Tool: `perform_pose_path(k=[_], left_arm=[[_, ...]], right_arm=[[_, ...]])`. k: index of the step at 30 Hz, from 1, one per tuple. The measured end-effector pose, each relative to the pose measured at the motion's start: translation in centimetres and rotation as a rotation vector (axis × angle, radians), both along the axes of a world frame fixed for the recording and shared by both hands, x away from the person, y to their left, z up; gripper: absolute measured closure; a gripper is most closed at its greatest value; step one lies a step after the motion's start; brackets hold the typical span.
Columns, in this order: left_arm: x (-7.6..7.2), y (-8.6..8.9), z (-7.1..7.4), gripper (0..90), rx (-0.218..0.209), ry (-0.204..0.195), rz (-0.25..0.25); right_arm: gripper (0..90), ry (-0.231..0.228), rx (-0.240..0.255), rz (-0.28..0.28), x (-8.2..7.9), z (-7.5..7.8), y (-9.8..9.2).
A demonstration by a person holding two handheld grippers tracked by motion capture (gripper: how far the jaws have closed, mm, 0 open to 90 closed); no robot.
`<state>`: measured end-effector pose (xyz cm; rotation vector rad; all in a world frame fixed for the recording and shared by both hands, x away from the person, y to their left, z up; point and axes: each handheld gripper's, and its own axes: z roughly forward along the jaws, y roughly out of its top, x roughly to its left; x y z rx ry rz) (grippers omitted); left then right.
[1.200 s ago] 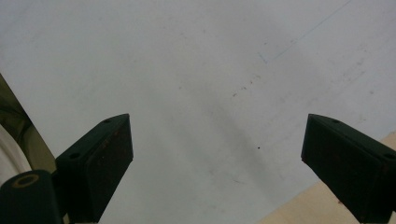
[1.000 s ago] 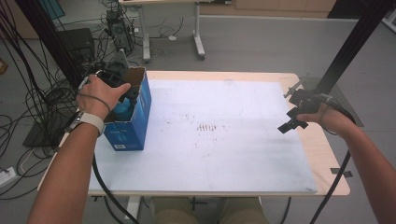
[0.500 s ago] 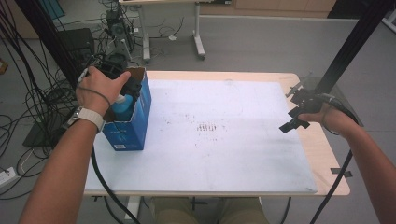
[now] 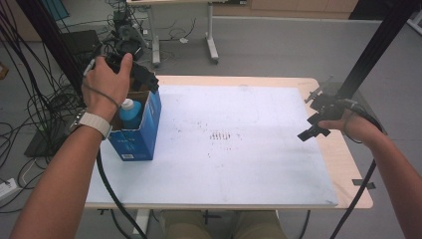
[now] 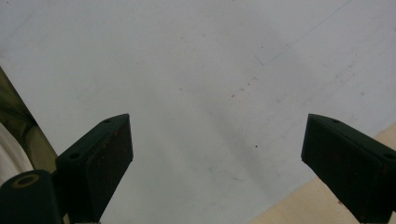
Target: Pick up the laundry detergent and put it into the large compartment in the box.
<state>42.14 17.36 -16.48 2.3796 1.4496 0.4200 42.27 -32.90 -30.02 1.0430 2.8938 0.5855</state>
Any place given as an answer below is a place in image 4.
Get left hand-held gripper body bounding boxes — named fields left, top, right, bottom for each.
left=105, top=52, right=160, bottom=93

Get bundle of black floor cables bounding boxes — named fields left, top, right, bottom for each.
left=0, top=0, right=88, bottom=214

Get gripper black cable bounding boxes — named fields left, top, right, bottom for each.
left=96, top=148, right=149, bottom=239
left=329, top=99, right=386, bottom=239

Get person's left hand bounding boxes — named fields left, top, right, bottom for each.
left=81, top=53, right=134, bottom=122

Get black equipment case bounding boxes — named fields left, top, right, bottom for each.
left=61, top=29, right=103, bottom=66

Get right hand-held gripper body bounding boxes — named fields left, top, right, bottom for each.
left=304, top=75, right=346, bottom=121

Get blue cardboard box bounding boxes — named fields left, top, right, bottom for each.
left=107, top=89, right=163, bottom=163

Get white power strip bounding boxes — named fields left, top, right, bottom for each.
left=0, top=177, right=19, bottom=202

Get black tape piece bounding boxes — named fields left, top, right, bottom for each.
left=351, top=178, right=377, bottom=190

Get black metal stand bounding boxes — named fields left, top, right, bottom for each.
left=336, top=0, right=422, bottom=101
left=14, top=0, right=97, bottom=101

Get person's legs in khaki trousers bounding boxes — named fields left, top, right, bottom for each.
left=156, top=209, right=287, bottom=239

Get blue bottle with white cap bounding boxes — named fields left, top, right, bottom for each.
left=118, top=98, right=144, bottom=130

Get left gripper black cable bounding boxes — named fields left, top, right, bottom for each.
left=96, top=148, right=149, bottom=239

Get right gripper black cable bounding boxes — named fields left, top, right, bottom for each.
left=329, top=99, right=386, bottom=239

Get white strap wristwatch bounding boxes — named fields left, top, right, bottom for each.
left=68, top=109, right=114, bottom=140

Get black elastic wrist loop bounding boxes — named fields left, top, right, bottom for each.
left=81, top=79, right=120, bottom=112

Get wooden cabinet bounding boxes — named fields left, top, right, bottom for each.
left=212, top=0, right=360, bottom=20

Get black floor plate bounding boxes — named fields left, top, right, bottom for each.
left=23, top=116, right=81, bottom=159

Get person's right hand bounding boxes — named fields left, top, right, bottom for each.
left=317, top=109, right=383, bottom=147

